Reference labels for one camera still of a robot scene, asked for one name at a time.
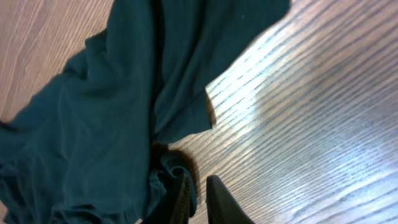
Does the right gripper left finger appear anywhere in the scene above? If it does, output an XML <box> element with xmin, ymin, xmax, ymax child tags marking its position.
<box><xmin>146</xmin><ymin>174</ymin><xmax>192</xmax><ymax>224</ymax></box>

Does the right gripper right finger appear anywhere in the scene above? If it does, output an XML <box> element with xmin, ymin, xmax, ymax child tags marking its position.
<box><xmin>206</xmin><ymin>175</ymin><xmax>254</xmax><ymax>224</ymax></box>

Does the black t-shirt with logo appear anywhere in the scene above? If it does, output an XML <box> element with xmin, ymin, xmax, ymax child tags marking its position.
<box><xmin>1</xmin><ymin>0</ymin><xmax>290</xmax><ymax>223</ymax></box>

